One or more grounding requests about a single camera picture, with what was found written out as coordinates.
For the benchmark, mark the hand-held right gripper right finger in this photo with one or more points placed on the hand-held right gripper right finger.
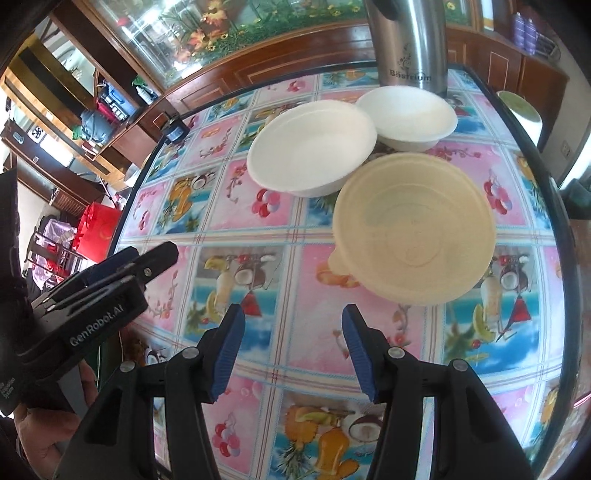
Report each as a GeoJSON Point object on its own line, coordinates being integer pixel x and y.
{"type": "Point", "coordinates": [362, 355]}

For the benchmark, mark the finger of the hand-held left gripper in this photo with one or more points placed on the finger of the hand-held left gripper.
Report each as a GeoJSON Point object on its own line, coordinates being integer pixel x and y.
{"type": "Point", "coordinates": [159, 261]}
{"type": "Point", "coordinates": [115, 263]}

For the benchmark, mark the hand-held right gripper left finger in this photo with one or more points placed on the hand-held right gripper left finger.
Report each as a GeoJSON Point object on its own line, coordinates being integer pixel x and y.
{"type": "Point", "coordinates": [226, 355]}

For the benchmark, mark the beige plastic bowl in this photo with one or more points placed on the beige plastic bowl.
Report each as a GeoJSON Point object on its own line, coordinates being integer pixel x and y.
{"type": "Point", "coordinates": [415, 230]}

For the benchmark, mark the large white bowl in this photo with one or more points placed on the large white bowl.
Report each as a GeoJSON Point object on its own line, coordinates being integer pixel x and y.
{"type": "Point", "coordinates": [304, 147]}

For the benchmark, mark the small white bowl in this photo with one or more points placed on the small white bowl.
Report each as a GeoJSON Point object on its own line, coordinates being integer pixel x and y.
{"type": "Point", "coordinates": [406, 115]}

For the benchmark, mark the person's left hand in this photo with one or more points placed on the person's left hand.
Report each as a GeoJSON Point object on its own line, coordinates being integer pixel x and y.
{"type": "Point", "coordinates": [51, 434]}

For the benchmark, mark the red gift bag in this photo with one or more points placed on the red gift bag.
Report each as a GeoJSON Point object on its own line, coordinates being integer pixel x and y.
{"type": "Point", "coordinates": [94, 226]}

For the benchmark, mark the wooden chair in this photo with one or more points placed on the wooden chair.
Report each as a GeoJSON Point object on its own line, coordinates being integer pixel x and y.
{"type": "Point", "coordinates": [60, 261]}

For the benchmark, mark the purple table cover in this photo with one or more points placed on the purple table cover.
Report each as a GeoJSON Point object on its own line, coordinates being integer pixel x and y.
{"type": "Point", "coordinates": [55, 230]}

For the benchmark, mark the printed fruit and flower tablecloth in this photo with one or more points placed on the printed fruit and flower tablecloth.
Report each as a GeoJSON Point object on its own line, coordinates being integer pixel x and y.
{"type": "Point", "coordinates": [295, 286]}

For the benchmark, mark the small black jar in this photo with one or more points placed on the small black jar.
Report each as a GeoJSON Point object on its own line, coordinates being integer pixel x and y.
{"type": "Point", "coordinates": [174, 129]}

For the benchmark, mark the grey kettle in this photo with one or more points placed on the grey kettle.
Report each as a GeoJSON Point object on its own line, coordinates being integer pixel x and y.
{"type": "Point", "coordinates": [97, 124]}

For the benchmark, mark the blue thermos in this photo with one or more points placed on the blue thermos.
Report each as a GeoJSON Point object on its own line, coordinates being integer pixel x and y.
{"type": "Point", "coordinates": [115, 99]}

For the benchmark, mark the white spray bottle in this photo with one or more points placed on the white spray bottle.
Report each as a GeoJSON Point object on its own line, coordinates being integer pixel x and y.
{"type": "Point", "coordinates": [144, 94]}

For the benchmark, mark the aquarium with artificial flowers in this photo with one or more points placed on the aquarium with artificial flowers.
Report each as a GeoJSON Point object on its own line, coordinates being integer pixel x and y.
{"type": "Point", "coordinates": [207, 32]}

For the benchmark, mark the wooden aquarium cabinet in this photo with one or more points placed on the wooden aquarium cabinet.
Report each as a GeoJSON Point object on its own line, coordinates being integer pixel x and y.
{"type": "Point", "coordinates": [300, 57]}

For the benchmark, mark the pale green round stool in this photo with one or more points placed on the pale green round stool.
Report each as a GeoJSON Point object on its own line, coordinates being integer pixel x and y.
{"type": "Point", "coordinates": [519, 106]}

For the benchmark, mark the stainless steel thermos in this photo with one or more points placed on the stainless steel thermos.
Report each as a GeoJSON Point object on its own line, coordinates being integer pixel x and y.
{"type": "Point", "coordinates": [406, 41]}

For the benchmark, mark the purple bottle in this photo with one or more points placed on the purple bottle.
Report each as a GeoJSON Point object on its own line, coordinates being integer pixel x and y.
{"type": "Point", "coordinates": [518, 30]}
{"type": "Point", "coordinates": [531, 37]}

